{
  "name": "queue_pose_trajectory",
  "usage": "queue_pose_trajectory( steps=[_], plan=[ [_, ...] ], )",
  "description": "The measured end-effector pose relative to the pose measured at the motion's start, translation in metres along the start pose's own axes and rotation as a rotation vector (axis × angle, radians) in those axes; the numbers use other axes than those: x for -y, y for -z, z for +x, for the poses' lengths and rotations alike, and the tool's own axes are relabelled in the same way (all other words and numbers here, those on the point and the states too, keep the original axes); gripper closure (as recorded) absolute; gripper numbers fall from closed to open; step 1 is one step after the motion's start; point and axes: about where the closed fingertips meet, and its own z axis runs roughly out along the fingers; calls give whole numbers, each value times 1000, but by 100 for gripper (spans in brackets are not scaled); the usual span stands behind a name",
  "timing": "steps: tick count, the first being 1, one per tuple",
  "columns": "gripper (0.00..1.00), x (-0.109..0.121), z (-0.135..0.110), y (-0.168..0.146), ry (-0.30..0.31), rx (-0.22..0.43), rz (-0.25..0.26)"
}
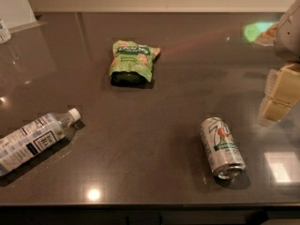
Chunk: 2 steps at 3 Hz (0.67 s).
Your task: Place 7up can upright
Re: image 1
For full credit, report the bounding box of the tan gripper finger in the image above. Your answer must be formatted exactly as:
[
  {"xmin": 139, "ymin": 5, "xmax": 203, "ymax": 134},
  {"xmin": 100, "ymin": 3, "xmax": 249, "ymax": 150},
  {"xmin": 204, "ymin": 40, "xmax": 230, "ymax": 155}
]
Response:
[
  {"xmin": 264, "ymin": 63, "xmax": 300, "ymax": 106},
  {"xmin": 259, "ymin": 97, "xmax": 292, "ymax": 122}
]

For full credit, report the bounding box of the silver 7up soda can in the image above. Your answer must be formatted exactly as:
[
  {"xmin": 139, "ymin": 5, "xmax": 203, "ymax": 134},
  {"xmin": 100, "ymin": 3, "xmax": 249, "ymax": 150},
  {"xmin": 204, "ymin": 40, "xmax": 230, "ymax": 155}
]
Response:
[{"xmin": 201, "ymin": 117, "xmax": 246, "ymax": 180}]

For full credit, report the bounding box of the green snack chip bag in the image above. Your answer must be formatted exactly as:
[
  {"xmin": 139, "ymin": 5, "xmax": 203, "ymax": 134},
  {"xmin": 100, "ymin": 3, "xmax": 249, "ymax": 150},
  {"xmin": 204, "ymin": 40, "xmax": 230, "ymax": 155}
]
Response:
[{"xmin": 110, "ymin": 40, "xmax": 161, "ymax": 83}]

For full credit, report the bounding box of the clear plastic water bottle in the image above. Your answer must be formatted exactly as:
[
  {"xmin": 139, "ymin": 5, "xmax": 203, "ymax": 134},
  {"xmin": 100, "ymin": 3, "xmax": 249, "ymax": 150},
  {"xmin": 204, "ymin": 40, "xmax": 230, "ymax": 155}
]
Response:
[{"xmin": 0, "ymin": 108, "xmax": 81, "ymax": 176}]

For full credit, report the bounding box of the white container at left edge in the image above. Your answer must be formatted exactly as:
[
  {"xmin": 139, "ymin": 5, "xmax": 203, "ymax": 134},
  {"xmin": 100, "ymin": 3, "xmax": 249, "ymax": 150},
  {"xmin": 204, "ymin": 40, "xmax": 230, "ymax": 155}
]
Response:
[{"xmin": 0, "ymin": 18, "xmax": 11, "ymax": 44}]

